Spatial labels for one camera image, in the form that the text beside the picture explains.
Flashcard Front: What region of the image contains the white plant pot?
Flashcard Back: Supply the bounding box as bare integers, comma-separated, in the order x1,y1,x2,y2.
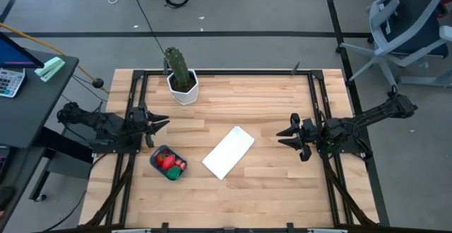
166,68,200,106

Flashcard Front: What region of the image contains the yellow floor cable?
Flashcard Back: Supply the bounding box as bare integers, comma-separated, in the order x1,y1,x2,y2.
0,22,109,95

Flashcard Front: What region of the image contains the black metal table frame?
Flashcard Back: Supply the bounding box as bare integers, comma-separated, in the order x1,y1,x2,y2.
84,68,379,227

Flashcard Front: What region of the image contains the green cactus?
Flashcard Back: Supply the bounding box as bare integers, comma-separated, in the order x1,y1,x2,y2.
165,46,191,89

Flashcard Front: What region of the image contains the thin black floor cable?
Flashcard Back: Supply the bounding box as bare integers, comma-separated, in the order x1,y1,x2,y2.
127,0,169,63

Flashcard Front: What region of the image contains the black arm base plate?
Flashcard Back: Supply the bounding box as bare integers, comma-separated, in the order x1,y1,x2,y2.
92,130,144,155
314,126,367,155

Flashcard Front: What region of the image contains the black desk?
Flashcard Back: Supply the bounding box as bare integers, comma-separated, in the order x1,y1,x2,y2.
0,49,95,223

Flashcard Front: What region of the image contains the blue-grey plastic container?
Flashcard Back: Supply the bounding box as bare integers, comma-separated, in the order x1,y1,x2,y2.
149,144,188,181

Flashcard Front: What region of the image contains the mint green stapler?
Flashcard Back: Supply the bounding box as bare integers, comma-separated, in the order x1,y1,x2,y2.
34,56,66,83

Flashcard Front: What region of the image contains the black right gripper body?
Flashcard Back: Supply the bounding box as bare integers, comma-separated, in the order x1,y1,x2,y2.
299,118,321,146

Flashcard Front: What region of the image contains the white folded cloth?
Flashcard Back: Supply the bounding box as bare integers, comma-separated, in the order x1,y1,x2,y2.
201,125,256,181

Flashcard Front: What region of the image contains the monitor with blue screen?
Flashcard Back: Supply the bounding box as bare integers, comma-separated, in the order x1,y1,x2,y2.
0,31,45,69

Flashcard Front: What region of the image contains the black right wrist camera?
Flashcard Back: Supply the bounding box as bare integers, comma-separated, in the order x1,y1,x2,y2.
299,144,313,162

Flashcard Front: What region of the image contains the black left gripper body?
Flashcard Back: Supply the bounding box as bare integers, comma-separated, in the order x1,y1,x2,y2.
126,106,152,136

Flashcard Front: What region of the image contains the white calculator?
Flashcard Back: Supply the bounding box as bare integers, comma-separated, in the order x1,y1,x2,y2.
0,67,27,99

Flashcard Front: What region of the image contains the grey office chair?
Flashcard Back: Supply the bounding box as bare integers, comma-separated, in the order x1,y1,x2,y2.
340,0,452,98

